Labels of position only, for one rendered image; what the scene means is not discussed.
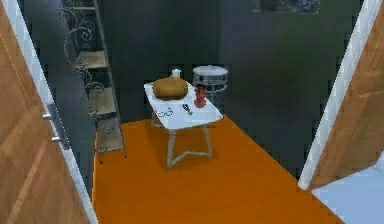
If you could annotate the white side table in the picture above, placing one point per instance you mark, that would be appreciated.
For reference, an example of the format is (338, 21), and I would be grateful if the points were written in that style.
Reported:
(186, 116)

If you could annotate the red pepper mill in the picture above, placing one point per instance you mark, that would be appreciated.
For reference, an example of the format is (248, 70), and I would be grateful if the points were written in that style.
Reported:
(200, 96)

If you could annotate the brown round loaf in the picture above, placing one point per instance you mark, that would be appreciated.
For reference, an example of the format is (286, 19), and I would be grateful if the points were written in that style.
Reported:
(170, 88)

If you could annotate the white small cup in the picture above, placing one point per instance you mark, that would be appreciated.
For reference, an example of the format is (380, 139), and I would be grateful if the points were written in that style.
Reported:
(176, 73)

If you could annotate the grey scrolled metal shelf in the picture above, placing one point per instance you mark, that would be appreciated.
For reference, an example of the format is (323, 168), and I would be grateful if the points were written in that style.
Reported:
(96, 100)

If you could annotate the brown wooden room door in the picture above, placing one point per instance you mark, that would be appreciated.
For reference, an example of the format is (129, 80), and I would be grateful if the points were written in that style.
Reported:
(23, 143)

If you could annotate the grey framed wall picture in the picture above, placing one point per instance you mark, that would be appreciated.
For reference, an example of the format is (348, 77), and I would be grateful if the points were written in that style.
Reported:
(286, 6)

